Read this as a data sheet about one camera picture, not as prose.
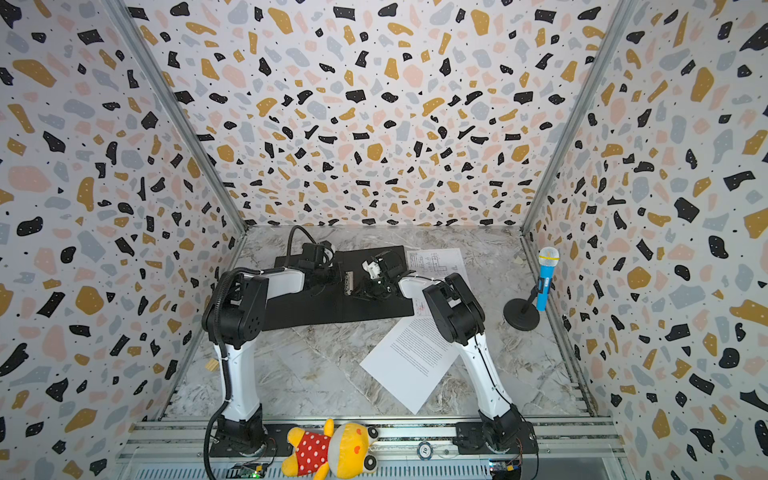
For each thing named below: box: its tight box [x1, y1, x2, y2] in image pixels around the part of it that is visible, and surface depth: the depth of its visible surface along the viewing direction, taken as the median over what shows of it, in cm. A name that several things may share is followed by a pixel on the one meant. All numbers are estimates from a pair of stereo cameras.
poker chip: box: [417, 442, 433, 461], surface depth 74 cm
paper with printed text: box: [359, 316, 461, 415], surface depth 89 cm
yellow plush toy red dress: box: [281, 418, 379, 480], surface depth 68 cm
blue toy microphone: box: [536, 247, 560, 312], surface depth 81 cm
